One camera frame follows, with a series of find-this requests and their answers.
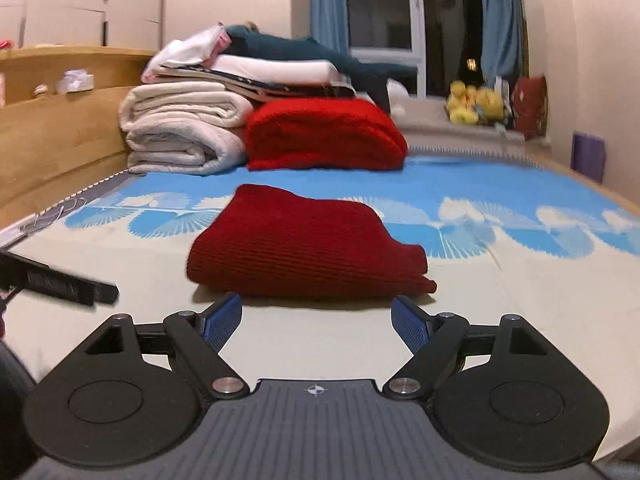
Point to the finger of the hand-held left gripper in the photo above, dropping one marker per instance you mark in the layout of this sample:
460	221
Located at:
65	282

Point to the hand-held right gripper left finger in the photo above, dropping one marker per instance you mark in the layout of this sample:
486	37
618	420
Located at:
222	322

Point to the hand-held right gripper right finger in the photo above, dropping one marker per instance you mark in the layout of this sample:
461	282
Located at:
410	325

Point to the dark red knit sweater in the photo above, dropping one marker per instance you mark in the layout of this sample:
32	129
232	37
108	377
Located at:
300	250

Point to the wooden headboard shelf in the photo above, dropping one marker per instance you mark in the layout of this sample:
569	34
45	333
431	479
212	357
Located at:
65	125

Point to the white folded quilt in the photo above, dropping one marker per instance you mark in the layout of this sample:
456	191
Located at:
185	130

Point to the white window sill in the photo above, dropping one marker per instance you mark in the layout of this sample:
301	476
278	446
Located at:
450	132

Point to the white tissue packet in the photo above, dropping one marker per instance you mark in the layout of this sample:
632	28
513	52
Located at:
75	82

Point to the bright red folded knit blanket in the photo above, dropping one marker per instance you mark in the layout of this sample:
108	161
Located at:
325	135

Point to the yellow plush toy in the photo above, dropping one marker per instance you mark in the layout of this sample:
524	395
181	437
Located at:
490	102
462	105

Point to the white plush toy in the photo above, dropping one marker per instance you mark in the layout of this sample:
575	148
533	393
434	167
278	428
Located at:
400	97

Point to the navy trimmed white garment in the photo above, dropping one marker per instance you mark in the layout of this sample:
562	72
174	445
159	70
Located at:
260	90

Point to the purple box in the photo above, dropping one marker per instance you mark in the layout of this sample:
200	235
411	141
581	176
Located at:
587	157

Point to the red bag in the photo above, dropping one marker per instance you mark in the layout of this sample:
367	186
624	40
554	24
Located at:
530	105

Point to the pink and white cloth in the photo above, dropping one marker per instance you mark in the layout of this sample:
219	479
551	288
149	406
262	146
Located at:
185	50

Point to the white framed window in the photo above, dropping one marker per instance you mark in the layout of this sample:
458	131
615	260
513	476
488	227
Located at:
415	10

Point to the blue curtain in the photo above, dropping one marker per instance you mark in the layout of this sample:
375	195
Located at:
500	15
327	5

